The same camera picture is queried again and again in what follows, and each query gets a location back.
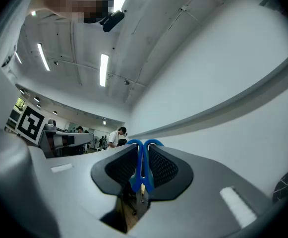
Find window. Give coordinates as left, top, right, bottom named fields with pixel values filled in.
left=13, top=97, right=27, bottom=113

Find person's grey shirt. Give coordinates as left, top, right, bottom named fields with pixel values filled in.
left=0, top=0, right=40, bottom=133

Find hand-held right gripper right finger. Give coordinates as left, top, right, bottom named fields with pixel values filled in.
left=128, top=143, right=275, bottom=238

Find blue scissors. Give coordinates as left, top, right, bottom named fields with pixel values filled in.
left=125, top=139, right=164, bottom=194

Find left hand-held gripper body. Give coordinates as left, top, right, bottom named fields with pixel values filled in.
left=14, top=105, right=60, bottom=159

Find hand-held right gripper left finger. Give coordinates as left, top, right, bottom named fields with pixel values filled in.
left=0, top=129, right=139, bottom=238

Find standing fan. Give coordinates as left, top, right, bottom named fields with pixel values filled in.
left=91, top=135, right=101, bottom=150

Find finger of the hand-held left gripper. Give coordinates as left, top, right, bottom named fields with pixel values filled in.
left=56, top=132, right=95, bottom=147

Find black head camera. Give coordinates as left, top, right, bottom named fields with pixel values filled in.
left=99, top=9, right=125, bottom=33

